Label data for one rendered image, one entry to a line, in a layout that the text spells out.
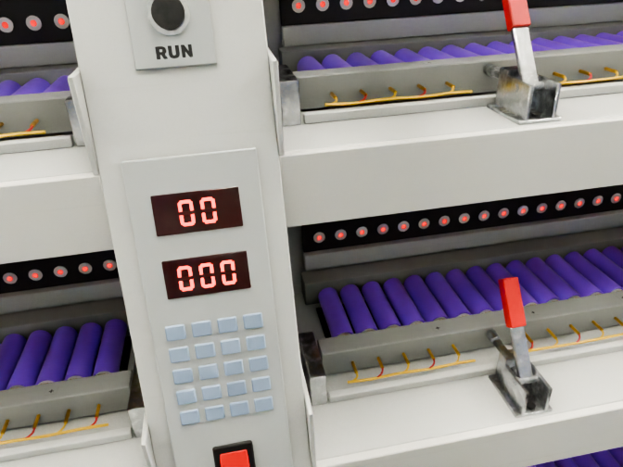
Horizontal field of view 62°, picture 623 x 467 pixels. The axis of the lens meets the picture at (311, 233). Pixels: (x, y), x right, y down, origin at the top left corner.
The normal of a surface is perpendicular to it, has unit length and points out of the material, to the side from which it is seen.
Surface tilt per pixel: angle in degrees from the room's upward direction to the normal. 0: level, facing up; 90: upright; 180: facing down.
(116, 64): 90
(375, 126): 15
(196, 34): 90
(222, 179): 90
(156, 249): 90
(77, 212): 105
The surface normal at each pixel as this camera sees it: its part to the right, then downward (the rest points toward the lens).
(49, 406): 0.18, 0.48
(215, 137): 0.17, 0.23
